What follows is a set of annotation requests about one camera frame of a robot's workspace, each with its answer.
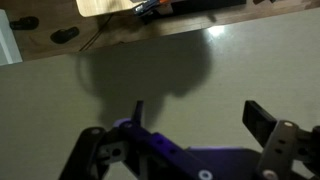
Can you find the black caster wheel right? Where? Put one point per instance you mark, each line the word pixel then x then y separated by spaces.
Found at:
pixel 64 35

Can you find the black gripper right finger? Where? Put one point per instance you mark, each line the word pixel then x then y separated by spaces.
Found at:
pixel 276 137

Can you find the light wooden board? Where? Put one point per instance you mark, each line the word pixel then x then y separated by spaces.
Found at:
pixel 89 8

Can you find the black caster wheel left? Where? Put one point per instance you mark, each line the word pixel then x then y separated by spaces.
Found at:
pixel 25 23

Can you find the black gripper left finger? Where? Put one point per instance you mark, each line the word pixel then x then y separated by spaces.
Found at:
pixel 138 141

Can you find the black caster wheel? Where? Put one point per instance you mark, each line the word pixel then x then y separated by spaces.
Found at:
pixel 25 23
pixel 64 35

